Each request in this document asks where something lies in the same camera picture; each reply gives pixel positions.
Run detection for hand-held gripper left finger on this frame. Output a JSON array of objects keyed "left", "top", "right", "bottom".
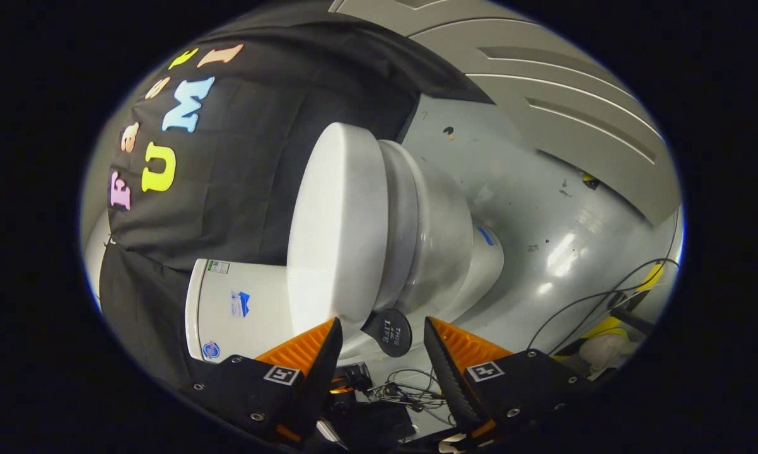
[{"left": 187, "top": 317, "right": 344, "bottom": 450}]

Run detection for white toilet lid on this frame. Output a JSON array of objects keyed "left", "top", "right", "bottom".
[{"left": 287, "top": 122, "right": 389, "bottom": 341}]

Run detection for white crumpled object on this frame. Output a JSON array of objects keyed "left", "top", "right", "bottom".
[{"left": 578, "top": 332, "right": 639, "bottom": 374}]

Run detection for black round lid pull tab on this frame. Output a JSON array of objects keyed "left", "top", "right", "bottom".
[{"left": 361, "top": 308, "right": 413, "bottom": 358}]

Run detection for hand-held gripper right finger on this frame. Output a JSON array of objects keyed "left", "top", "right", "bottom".
[{"left": 423, "top": 317, "right": 597, "bottom": 442}]

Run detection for white toilet seat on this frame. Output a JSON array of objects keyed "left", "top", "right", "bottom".
[{"left": 371, "top": 139, "right": 421, "bottom": 313}]

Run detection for black backdrop cloth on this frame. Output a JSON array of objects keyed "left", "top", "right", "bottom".
[{"left": 98, "top": 3, "right": 493, "bottom": 392}]

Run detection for white toilet body with tank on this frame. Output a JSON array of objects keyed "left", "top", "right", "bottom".
[{"left": 185, "top": 154, "right": 506, "bottom": 366}]

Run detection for grey drawer cabinet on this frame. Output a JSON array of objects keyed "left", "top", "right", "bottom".
[{"left": 329, "top": 0, "right": 681, "bottom": 226}]

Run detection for black device on floor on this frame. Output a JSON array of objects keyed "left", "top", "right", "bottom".
[{"left": 327, "top": 363, "right": 417, "bottom": 451}]

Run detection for long black floor cables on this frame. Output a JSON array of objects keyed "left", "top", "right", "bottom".
[{"left": 527, "top": 257, "right": 680, "bottom": 355}]

